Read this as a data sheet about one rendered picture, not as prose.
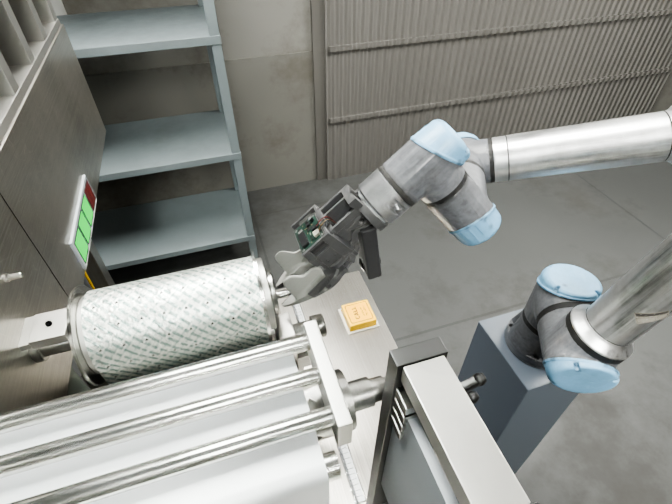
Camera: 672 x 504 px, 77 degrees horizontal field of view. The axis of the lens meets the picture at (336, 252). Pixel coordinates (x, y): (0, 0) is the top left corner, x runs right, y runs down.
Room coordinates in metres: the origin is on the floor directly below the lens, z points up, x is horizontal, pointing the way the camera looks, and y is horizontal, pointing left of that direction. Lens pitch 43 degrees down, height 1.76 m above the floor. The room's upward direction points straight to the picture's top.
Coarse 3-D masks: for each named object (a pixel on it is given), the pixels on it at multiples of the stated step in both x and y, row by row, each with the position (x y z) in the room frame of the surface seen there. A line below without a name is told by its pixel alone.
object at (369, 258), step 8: (360, 232) 0.48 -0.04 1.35; (368, 232) 0.48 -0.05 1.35; (376, 232) 0.48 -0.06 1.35; (360, 240) 0.49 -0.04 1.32; (368, 240) 0.48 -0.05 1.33; (376, 240) 0.48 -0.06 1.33; (360, 248) 0.50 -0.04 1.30; (368, 248) 0.48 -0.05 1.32; (376, 248) 0.48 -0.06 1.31; (360, 256) 0.51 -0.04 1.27; (368, 256) 0.48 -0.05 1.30; (376, 256) 0.48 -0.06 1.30; (360, 264) 0.50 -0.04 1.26; (368, 264) 0.48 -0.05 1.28; (376, 264) 0.48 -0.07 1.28; (368, 272) 0.48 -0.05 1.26; (376, 272) 0.49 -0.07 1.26
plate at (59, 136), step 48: (48, 96) 0.85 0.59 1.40; (0, 144) 0.58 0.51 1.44; (48, 144) 0.74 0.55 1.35; (96, 144) 1.04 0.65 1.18; (0, 192) 0.49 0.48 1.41; (48, 192) 0.63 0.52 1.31; (96, 192) 0.87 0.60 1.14; (0, 240) 0.43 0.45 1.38; (48, 240) 0.54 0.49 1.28; (0, 288) 0.37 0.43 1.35; (48, 288) 0.46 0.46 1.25; (0, 336) 0.31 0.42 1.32; (0, 384) 0.26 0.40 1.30; (48, 384) 0.32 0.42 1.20
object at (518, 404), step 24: (480, 336) 0.64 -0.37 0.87; (504, 336) 0.61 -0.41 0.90; (480, 360) 0.61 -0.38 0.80; (504, 360) 0.55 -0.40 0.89; (504, 384) 0.52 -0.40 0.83; (528, 384) 0.48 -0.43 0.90; (552, 384) 0.49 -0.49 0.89; (480, 408) 0.55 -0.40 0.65; (504, 408) 0.50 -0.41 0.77; (528, 408) 0.48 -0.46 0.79; (552, 408) 0.51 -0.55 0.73; (504, 432) 0.47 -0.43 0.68; (528, 432) 0.50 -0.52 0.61; (504, 456) 0.49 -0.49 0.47; (528, 456) 0.53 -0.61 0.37
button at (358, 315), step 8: (352, 304) 0.69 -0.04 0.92; (360, 304) 0.69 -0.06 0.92; (368, 304) 0.69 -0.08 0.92; (344, 312) 0.67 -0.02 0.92; (352, 312) 0.67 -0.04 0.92; (360, 312) 0.67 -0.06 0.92; (368, 312) 0.67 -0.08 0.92; (352, 320) 0.64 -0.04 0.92; (360, 320) 0.64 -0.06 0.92; (368, 320) 0.64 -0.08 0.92; (352, 328) 0.63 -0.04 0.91; (360, 328) 0.63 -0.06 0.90
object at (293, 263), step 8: (280, 256) 0.49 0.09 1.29; (288, 256) 0.49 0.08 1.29; (296, 256) 0.50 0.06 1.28; (280, 264) 0.49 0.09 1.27; (288, 264) 0.49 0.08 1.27; (296, 264) 0.50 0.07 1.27; (304, 264) 0.49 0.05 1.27; (288, 272) 0.49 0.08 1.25; (296, 272) 0.49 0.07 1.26; (280, 280) 0.49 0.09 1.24
